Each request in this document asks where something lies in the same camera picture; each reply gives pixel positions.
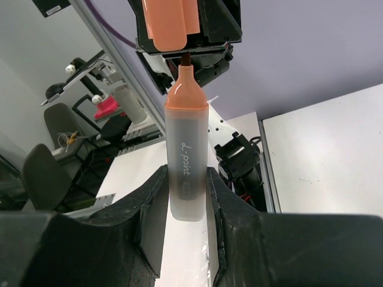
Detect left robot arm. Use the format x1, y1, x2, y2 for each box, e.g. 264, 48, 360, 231
129, 1, 267, 212

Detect red stand object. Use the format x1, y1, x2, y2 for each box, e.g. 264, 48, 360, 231
92, 95, 124, 121

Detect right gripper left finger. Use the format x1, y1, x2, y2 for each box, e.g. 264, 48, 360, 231
1, 166, 169, 286

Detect grey office chair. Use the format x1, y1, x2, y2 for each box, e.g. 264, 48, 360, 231
21, 143, 72, 210

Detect orange frosted marker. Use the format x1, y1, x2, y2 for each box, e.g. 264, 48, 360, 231
165, 53, 209, 222

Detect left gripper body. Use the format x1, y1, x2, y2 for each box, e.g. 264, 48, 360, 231
129, 1, 242, 90

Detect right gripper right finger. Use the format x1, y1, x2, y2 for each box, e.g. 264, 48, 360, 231
206, 167, 382, 286

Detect black wall panel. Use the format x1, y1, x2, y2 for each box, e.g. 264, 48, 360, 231
32, 0, 71, 18

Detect orange marker cap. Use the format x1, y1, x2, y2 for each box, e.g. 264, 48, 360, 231
142, 0, 200, 52

